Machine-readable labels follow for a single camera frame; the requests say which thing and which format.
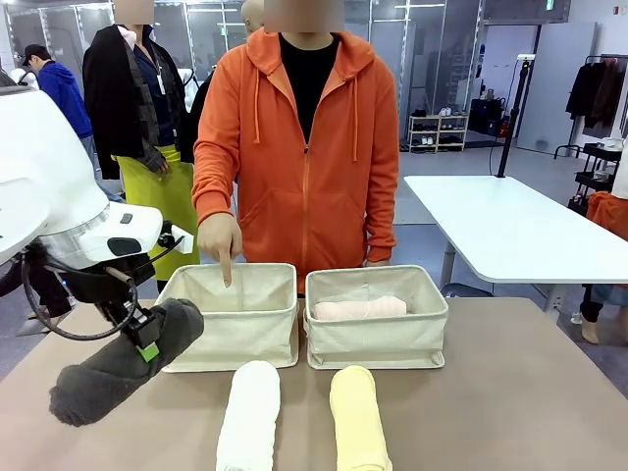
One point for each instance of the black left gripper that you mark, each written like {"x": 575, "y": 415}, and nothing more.
{"x": 113, "y": 289}

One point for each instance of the dark grey towel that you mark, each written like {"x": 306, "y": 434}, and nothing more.
{"x": 98, "y": 382}

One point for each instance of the white towel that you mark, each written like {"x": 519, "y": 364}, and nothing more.
{"x": 250, "y": 417}

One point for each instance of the pink towel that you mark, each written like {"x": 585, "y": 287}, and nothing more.
{"x": 358, "y": 310}

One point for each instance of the yellow towel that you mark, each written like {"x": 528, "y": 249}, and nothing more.
{"x": 358, "y": 422}

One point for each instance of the person's left forearm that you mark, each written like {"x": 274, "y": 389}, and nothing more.
{"x": 382, "y": 211}

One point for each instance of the person's right forearm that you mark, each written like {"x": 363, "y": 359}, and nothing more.
{"x": 213, "y": 181}

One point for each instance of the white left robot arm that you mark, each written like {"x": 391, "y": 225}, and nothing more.
{"x": 39, "y": 162}

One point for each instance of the person's right hand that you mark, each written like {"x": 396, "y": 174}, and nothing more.
{"x": 221, "y": 238}

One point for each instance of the person's left hand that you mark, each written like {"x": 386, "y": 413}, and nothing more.
{"x": 378, "y": 263}

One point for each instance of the beige fabric basket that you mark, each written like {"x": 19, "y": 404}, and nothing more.
{"x": 373, "y": 343}
{"x": 230, "y": 338}

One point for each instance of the mannequin black coat yellow apron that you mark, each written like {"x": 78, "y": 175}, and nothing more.
{"x": 147, "y": 206}

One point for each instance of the person in orange hoodie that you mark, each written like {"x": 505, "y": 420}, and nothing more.
{"x": 294, "y": 196}

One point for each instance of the person in blue hoodie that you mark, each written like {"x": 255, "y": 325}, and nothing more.
{"x": 64, "y": 93}

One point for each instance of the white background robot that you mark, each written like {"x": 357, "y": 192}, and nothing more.
{"x": 22, "y": 78}

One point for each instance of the wooden shoe rack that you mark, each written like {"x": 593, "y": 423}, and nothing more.
{"x": 436, "y": 132}

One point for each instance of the white table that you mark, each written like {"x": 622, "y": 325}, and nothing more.
{"x": 515, "y": 225}

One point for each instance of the black bags pile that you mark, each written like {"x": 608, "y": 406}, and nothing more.
{"x": 486, "y": 118}

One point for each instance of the black trolley cart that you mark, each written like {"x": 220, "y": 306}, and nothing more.
{"x": 596, "y": 176}

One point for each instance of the figure in orange garment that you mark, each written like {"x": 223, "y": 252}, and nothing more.
{"x": 608, "y": 213}

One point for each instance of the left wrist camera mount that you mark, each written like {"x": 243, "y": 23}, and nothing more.
{"x": 181, "y": 240}

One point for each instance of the black camera pole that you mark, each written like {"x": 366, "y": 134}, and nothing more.
{"x": 510, "y": 122}

